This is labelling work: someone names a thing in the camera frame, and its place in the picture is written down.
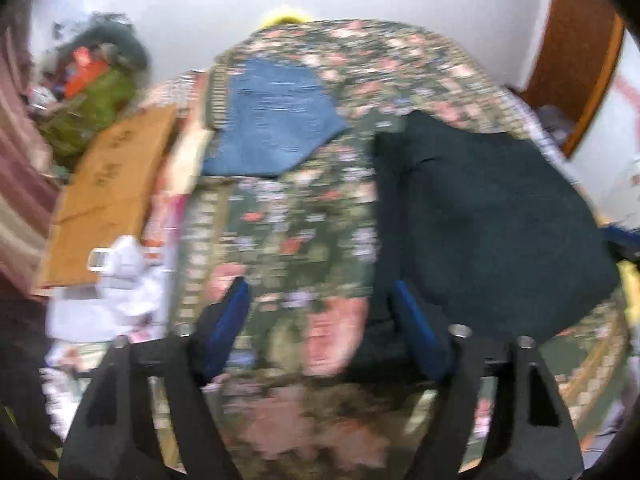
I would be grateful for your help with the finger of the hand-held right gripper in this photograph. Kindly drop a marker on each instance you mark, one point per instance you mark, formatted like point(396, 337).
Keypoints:
point(614, 233)

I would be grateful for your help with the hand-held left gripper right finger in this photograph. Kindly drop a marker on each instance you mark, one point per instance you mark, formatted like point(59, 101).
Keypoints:
point(415, 325)

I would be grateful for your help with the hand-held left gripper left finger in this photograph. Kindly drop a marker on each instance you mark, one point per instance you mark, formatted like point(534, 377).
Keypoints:
point(227, 320)

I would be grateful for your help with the black pants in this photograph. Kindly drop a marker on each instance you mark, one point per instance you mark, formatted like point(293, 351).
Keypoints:
point(500, 220)

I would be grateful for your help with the white heart-print sliding door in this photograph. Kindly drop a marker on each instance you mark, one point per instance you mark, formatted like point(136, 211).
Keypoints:
point(615, 150)

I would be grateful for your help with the pile of white papers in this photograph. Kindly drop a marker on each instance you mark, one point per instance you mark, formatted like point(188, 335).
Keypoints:
point(125, 280)

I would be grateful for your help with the floral blanket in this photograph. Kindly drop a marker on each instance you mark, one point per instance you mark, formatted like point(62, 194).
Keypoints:
point(300, 220)

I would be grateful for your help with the grey cloth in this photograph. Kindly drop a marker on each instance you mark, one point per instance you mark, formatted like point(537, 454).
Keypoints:
point(555, 122)

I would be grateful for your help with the white printed sheet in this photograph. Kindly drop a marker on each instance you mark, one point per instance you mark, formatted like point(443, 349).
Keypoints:
point(530, 125)

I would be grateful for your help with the wooden lap table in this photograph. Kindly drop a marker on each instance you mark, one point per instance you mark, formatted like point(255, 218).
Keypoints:
point(110, 180)

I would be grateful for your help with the wooden door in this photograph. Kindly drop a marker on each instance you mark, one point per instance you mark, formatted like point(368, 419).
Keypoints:
point(575, 50)

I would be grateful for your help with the blue jeans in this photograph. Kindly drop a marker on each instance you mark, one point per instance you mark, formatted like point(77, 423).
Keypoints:
point(275, 120)

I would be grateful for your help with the striped pillow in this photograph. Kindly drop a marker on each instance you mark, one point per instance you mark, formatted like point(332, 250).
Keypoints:
point(185, 90)

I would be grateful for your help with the striped curtain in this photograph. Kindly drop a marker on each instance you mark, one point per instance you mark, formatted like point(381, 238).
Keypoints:
point(20, 185)

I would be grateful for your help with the green bag with clutter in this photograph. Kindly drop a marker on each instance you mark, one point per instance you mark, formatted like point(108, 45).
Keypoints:
point(95, 110)

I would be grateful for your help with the orange box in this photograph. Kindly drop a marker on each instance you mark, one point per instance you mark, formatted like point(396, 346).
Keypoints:
point(85, 72)

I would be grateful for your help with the grey bolster pillow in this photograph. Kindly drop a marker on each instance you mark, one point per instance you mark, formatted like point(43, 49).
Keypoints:
point(125, 45)

